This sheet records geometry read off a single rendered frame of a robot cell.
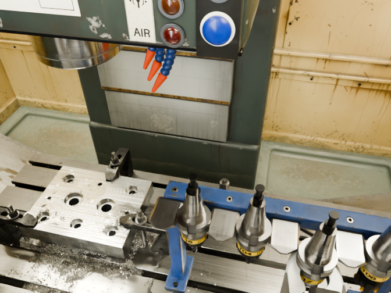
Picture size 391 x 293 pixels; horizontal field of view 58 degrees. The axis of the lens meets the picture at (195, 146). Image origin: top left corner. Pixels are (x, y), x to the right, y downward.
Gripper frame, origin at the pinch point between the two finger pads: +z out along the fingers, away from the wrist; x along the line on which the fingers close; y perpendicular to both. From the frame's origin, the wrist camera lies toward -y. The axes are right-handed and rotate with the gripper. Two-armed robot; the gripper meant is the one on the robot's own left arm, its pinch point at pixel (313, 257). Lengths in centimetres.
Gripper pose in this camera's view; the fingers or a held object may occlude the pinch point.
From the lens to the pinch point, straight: 67.6
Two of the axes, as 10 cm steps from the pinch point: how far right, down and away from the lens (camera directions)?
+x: 9.7, 1.6, -1.7
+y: 0.0, 7.4, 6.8
